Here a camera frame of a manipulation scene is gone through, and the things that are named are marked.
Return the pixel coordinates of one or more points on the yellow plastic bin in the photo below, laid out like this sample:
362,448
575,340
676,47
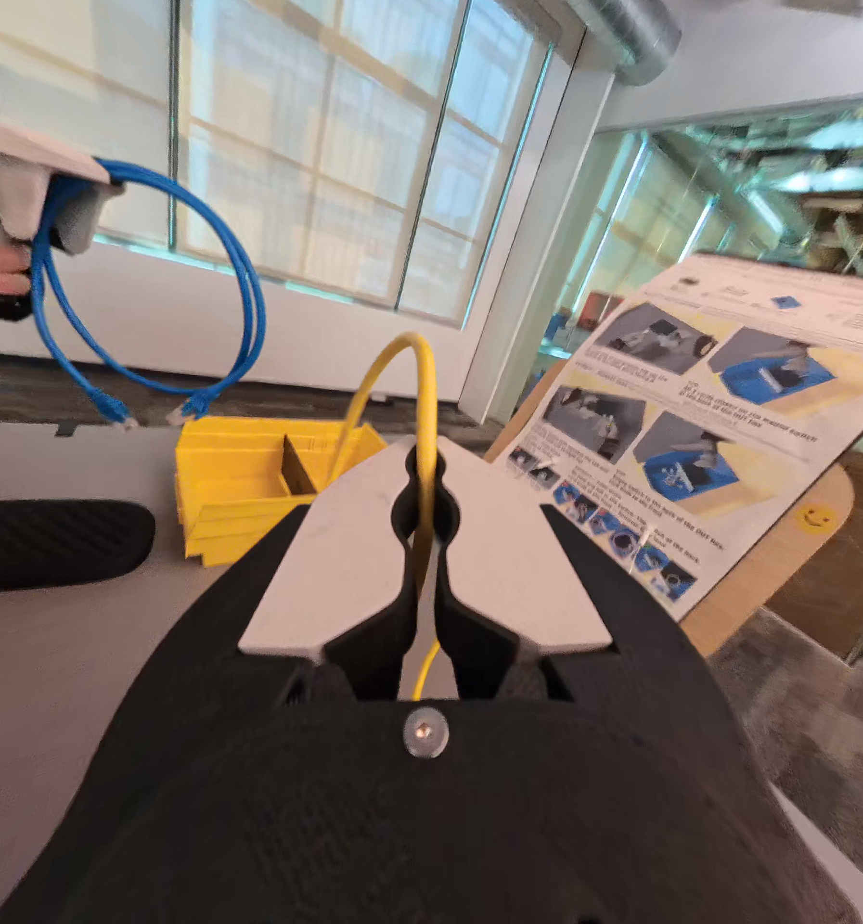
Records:
236,491

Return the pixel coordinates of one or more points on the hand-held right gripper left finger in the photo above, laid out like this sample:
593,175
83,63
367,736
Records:
337,563

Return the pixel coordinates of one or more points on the cluster of silver ducts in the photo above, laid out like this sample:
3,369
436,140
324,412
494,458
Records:
633,36

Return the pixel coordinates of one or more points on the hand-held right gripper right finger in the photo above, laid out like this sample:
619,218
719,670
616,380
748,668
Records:
518,570

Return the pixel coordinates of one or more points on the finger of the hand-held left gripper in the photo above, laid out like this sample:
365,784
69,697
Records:
27,162
77,224

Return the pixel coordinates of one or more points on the printed instruction poster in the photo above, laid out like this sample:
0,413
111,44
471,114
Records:
691,404

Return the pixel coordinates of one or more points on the dark bin divider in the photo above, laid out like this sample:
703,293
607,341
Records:
298,473

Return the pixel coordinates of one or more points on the black textured pad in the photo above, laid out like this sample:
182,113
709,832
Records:
56,541

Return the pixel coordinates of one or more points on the large grid window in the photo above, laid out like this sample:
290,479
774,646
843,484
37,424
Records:
258,144

